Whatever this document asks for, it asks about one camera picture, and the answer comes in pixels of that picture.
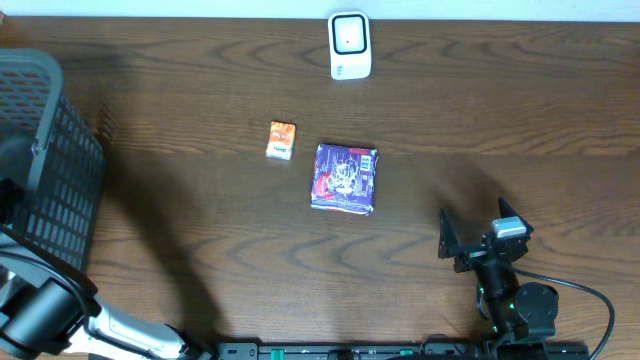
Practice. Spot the purple snack packet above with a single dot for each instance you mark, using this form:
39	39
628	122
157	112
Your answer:
344	179

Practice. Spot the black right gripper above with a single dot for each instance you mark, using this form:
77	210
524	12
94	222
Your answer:
450	247

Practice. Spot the white barcode scanner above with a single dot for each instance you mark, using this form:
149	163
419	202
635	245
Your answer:
350	50

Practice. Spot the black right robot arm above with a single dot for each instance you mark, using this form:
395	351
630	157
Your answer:
521	312

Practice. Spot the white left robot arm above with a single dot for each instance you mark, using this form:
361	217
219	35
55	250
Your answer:
47	306

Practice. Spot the orange small snack box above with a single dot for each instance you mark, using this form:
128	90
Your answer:
281	140

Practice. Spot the black mesh plastic basket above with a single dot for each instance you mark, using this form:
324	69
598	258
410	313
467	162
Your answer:
50	153

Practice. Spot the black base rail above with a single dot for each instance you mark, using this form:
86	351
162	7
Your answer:
438	348

